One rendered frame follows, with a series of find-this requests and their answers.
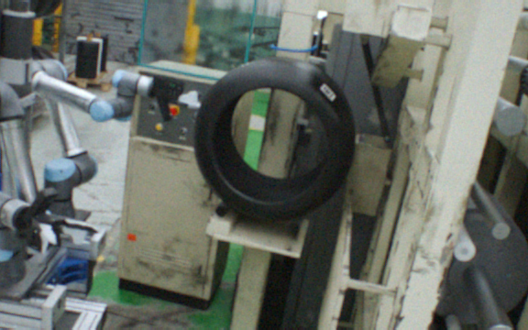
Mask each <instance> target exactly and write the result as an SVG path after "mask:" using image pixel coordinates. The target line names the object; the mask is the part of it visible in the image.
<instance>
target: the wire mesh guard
mask: <svg viewBox="0 0 528 330"><path fill-rule="evenodd" d="M352 201H353V190H352V189H349V190H348V199H347V208H346V211H344V212H343V216H342V222H341V225H340V226H339V229H338V234H337V239H336V243H335V251H334V255H333V260H332V264H331V268H330V273H328V277H327V282H326V285H325V291H324V298H323V302H322V306H321V312H320V315H321V318H320V315H319V318H320V323H318V321H319V319H317V326H316V330H336V323H338V319H339V315H340V311H341V306H342V302H343V299H344V295H345V289H346V286H347V283H348V280H349V262H350V242H351V221H352ZM340 280H341V282H340Z"/></svg>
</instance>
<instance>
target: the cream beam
mask: <svg viewBox="0 0 528 330"><path fill-rule="evenodd" d="M398 3H404V4H410V6H420V7H426V8H430V9H431V10H432V11H431V15H430V20H429V22H430V26H431V21H432V20H431V17H432V14H433V10H434V6H435V0H346V9H345V13H344V18H343V23H342V30H345V31H352V33H357V34H362V35H368V36H373V37H379V38H381V39H385V38H386V35H387V31H388V29H389V25H390V22H391V16H392V11H393V10H395V7H396V5H397V4H398ZM430 26H429V29H430Z"/></svg>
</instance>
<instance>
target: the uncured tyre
mask: <svg viewBox="0 0 528 330"><path fill-rule="evenodd" d="M323 84H326V85H327V86H328V88H329V89H330V90H331V92H332V93H333V94H334V95H335V99H334V100H333V101H331V100H330V99H329V97H328V96H327V95H326V94H324V93H323V92H322V90H321V89H320V88H321V87H322V86H323ZM257 89H278V90H282V91H286V92H289V94H292V95H294V96H297V97H299V98H301V99H302V100H304V102H305V103H307V104H308V105H310V106H311V107H312V109H313V110H314V111H315V113H316V114H317V115H318V117H319V118H320V120H321V123H322V125H323V127H324V129H325V133H326V137H327V145H328V151H327V153H326V155H325V156H324V158H323V159H321V161H320V162H319V164H318V165H317V166H316V167H314V168H313V169H312V170H310V171H307V172H305V173H304V174H301V175H299V176H295V178H288V179H279V178H272V176H269V175H266V174H263V173H261V172H259V171H257V170H255V169H253V168H251V167H250V166H249V165H248V163H247V162H246V161H245V160H244V159H243V158H242V156H241V155H239V153H238V151H237V147H236V145H235V142H234V139H233V133H232V120H233V115H234V112H235V110H236V106H237V103H238V102H240V100H241V99H242V97H243V96H244V95H245V94H246V92H249V91H252V90H257ZM192 144H193V153H194V157H195V160H196V164H197V167H199V170H200V172H201V174H202V175H203V179H204V180H205V182H206V184H207V185H208V186H209V188H210V189H211V190H212V192H214V194H215V195H216V196H217V197H218V198H219V199H221V200H222V201H223V202H224V203H225V204H227V205H228V206H230V207H231V208H233V209H234V210H236V211H238V212H239V213H242V214H245V215H249V216H252V217H256V218H257V219H260V220H267V221H284V220H291V218H294V217H299V216H302V215H306V214H308V213H311V212H312V211H314V210H316V209H318V208H320V207H321V206H322V204H325V203H326V202H328V201H329V200H330V199H331V198H332V197H333V196H334V195H335V194H336V193H337V190H339V189H340V188H341V186H342V185H343V183H344V182H345V180H346V178H347V175H348V173H349V170H350V168H351V164H352V160H353V156H355V146H356V123H354V117H353V114H352V110H351V107H350V105H349V101H348V100H347V97H346V96H345V94H344V92H343V91H342V88H340V87H339V86H338V85H337V83H336V82H335V81H334V80H333V79H332V78H331V77H330V76H329V75H327V73H325V72H324V71H322V70H321V69H319V68H318V67H316V66H314V65H312V64H310V63H308V62H305V61H302V60H300V59H295V58H291V57H281V56H275V57H266V58H264V59H263V58H261V59H257V60H252V61H251V62H250V64H249V65H247V66H244V67H242V68H240V67H237V68H235V69H233V70H232V71H230V72H228V73H227V74H224V75H223V76H222V78H220V79H219V80H218V81H217V82H216V83H215V84H214V85H213V86H212V87H210V89H209V90H208V91H207V94H206V95H205V97H204V98H203V100H202V102H201V104H200V107H199V110H198V113H196V116H195V119H194V125H193V132H192Z"/></svg>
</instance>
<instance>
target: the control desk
mask: <svg viewBox="0 0 528 330"><path fill-rule="evenodd" d="M135 74H138V75H143V76H146V77H149V78H152V79H153V76H159V77H160V78H164V79H167V80H171V79H173V80H176V81H180V82H184V83H185V84H184V93H183V94H182V95H185V94H189V93H191V92H196V93H198V104H200V103H201V102H202V100H203V99H204V97H205V95H206V94H207V91H208V90H209V89H210V87H212V86H213V85H214V84H215V83H216V82H217V81H214V80H208V79H204V78H199V77H193V76H189V75H184V74H179V73H173V72H169V71H164V70H160V71H159V69H156V70H154V68H149V67H146V68H144V66H141V67H136V71H135ZM176 81H175V82H176ZM255 92H256V90H252V91H249V92H246V94H245V95H244V96H243V97H242V99H241V100H240V102H238V103H237V105H236V110H235V112H234V115H233V120H232V133H233V139H234V142H235V145H236V148H237V151H238V153H239V155H241V156H242V158H245V152H246V145H247V140H248V128H249V121H250V116H251V110H252V104H253V100H254V98H255ZM169 106H170V110H171V112H172V116H173V118H172V120H171V121H170V122H163V118H162V115H161V112H160V108H159V105H158V101H157V98H156V95H155V97H154V98H151V97H147V96H142V95H139V94H136V100H135V105H134V113H133V115H132V119H131V122H130V126H129V131H128V136H129V139H128V143H127V154H126V173H125V183H124V193H123V203H122V214H121V223H120V234H119V243H118V253H117V261H118V262H117V263H116V264H117V273H116V276H117V277H119V282H118V290H122V291H126V292H133V293H137V294H141V295H145V296H148V297H153V299H157V300H161V301H164V302H168V303H176V304H179V305H183V306H188V307H192V308H195V309H199V311H203V312H206V310H207V307H208V305H209V304H210V302H211V301H212V299H213V297H214V295H215V292H216V290H217V289H218V287H219V284H220V282H221V280H222V275H223V273H225V271H226V265H227V260H228V254H229V248H230V242H228V241H224V240H219V239H215V238H211V237H206V236H205V233H206V228H207V221H208V217H209V216H210V214H212V213H213V212H214V210H215V209H216V207H217V206H218V205H219V203H220V202H221V201H222V200H221V199H219V198H218V197H217V196H216V195H215V194H214V192H212V190H211V189H210V188H209V186H208V185H207V184H206V182H205V180H204V178H203V175H202V173H201V172H200V170H199V167H197V164H196V160H195V157H194V153H193V125H194V119H195V116H196V113H198V110H199V109H191V108H186V107H180V106H176V105H172V104H169ZM128 234H133V235H136V241H133V240H129V239H127V237H128Z"/></svg>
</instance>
